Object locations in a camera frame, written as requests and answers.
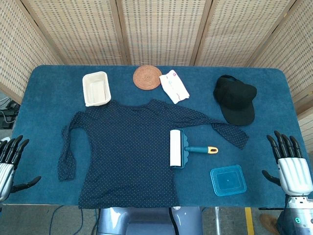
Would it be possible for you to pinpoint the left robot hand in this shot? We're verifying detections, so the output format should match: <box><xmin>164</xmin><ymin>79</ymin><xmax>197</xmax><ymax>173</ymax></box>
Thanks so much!
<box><xmin>0</xmin><ymin>135</ymin><xmax>42</xmax><ymax>203</ymax></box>

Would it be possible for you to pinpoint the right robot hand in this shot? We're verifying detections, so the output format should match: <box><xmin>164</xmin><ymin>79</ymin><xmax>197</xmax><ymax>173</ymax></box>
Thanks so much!
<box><xmin>262</xmin><ymin>130</ymin><xmax>313</xmax><ymax>196</ymax></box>

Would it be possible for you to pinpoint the teal lint roller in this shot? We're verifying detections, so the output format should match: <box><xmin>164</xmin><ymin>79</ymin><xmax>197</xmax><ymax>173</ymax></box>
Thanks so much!
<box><xmin>169</xmin><ymin>129</ymin><xmax>219</xmax><ymax>169</ymax></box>

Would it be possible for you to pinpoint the blue plastic container lid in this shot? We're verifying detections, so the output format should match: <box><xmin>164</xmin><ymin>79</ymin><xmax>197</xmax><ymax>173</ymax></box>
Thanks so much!
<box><xmin>210</xmin><ymin>164</ymin><xmax>247</xmax><ymax>197</ymax></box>

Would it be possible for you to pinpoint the blue table cloth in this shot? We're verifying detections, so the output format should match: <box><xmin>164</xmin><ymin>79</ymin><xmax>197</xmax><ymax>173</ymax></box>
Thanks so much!
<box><xmin>3</xmin><ymin>64</ymin><xmax>313</xmax><ymax>210</ymax></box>

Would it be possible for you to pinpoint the black baseball cap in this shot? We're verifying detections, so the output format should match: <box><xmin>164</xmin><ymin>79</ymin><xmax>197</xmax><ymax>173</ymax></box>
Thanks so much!
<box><xmin>213</xmin><ymin>74</ymin><xmax>258</xmax><ymax>126</ymax></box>

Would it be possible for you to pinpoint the cream plastic container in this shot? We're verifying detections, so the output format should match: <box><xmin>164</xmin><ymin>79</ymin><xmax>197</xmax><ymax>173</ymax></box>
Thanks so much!
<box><xmin>82</xmin><ymin>71</ymin><xmax>112</xmax><ymax>108</ymax></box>

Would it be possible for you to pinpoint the navy polka dot shirt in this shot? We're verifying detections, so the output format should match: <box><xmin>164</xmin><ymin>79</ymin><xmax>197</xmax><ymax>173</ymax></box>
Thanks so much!
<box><xmin>57</xmin><ymin>98</ymin><xmax>250</xmax><ymax>210</ymax></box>

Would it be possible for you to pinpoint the white folded cloth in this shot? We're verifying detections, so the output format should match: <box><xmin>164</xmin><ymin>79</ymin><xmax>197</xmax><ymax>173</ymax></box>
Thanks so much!
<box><xmin>159</xmin><ymin>70</ymin><xmax>191</xmax><ymax>105</ymax></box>

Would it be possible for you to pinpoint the robot torso base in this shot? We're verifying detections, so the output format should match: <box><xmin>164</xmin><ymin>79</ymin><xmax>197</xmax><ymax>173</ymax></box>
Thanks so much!
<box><xmin>97</xmin><ymin>206</ymin><xmax>203</xmax><ymax>235</ymax></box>

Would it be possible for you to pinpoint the round woven rattan coaster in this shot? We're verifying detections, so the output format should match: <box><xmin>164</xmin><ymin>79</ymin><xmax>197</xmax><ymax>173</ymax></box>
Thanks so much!
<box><xmin>133</xmin><ymin>65</ymin><xmax>162</xmax><ymax>90</ymax></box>

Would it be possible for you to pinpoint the bamboo folding screen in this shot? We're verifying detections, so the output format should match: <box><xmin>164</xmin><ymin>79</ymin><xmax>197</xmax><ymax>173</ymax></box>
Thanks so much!
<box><xmin>0</xmin><ymin>0</ymin><xmax>313</xmax><ymax>145</ymax></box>

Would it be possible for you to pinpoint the black cables bundle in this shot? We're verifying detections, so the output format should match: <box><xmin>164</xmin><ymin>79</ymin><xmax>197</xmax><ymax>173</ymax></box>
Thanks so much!
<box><xmin>0</xmin><ymin>96</ymin><xmax>22</xmax><ymax>130</ymax></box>

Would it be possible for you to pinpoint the blue cable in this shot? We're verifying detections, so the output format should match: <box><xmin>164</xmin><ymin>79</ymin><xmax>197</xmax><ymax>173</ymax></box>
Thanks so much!
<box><xmin>47</xmin><ymin>205</ymin><xmax>85</xmax><ymax>235</ymax></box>

